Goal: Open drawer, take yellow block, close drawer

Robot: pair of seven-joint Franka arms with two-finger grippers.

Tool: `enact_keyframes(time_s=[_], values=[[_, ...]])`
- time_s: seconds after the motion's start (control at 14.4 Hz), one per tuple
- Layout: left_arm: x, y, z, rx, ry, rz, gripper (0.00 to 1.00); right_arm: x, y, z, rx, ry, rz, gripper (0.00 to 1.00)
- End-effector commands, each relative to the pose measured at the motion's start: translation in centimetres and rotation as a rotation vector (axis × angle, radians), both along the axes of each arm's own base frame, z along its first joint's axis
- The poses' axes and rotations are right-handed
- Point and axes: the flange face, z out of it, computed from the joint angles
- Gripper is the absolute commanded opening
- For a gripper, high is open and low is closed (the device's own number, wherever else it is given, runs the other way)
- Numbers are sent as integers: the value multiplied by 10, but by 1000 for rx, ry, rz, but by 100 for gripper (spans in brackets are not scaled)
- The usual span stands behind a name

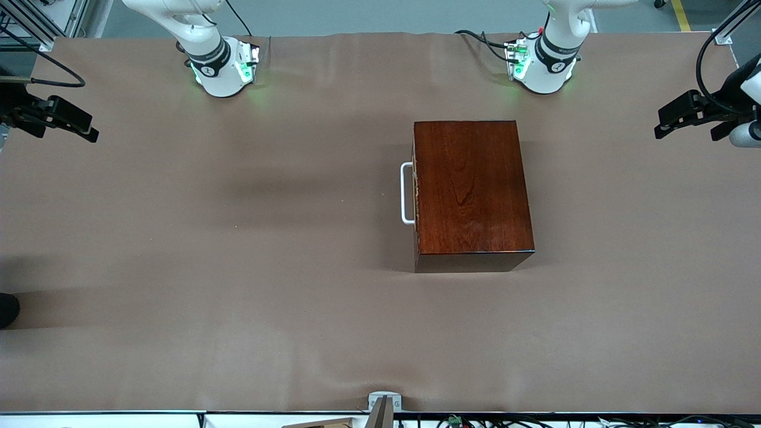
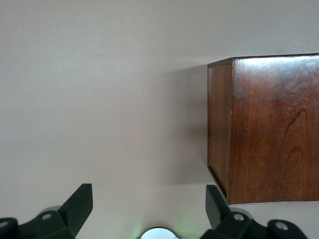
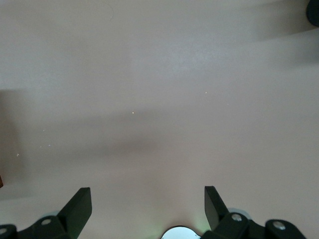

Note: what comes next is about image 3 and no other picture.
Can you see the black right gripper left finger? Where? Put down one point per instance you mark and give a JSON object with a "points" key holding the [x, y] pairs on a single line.
{"points": [[74, 211]]}

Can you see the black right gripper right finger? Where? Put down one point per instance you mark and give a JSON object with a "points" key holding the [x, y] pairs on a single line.
{"points": [[214, 211]]}

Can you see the black round object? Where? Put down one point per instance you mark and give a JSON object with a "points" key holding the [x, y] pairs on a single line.
{"points": [[312, 12]]}

